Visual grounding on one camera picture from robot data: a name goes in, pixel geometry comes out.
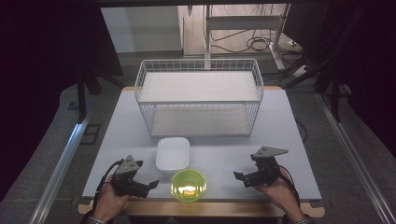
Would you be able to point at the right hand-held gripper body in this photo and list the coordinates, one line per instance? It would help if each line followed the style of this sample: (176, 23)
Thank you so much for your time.
(266, 165)

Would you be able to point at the white power strip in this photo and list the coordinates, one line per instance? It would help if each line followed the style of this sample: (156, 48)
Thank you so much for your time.
(300, 71)

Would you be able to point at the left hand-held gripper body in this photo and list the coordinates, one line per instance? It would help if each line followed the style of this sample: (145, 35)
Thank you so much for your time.
(128, 166)

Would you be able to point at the person's right hand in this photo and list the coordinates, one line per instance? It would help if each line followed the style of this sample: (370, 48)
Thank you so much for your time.
(281, 194)

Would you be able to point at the grey table mat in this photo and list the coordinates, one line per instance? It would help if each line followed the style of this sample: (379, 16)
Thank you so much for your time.
(280, 130)

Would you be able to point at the black metal stand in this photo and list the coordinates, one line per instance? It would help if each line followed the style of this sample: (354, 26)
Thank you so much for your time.
(82, 93)
(334, 93)

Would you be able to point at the aluminium floor rail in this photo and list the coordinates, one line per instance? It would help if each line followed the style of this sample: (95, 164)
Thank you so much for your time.
(351, 149)
(62, 168)

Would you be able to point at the white square bowl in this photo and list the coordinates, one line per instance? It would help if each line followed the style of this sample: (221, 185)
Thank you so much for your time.
(172, 154)

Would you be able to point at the person's left hand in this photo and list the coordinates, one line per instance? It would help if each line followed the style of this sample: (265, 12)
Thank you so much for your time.
(109, 203)

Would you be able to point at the white cabinet panel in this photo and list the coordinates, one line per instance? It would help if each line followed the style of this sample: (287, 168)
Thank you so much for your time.
(140, 28)

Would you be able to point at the green translucent bowl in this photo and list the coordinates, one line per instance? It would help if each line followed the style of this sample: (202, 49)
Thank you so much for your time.
(188, 185)

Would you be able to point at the white metal desk frame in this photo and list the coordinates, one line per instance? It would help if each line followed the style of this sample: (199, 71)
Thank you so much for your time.
(243, 23)

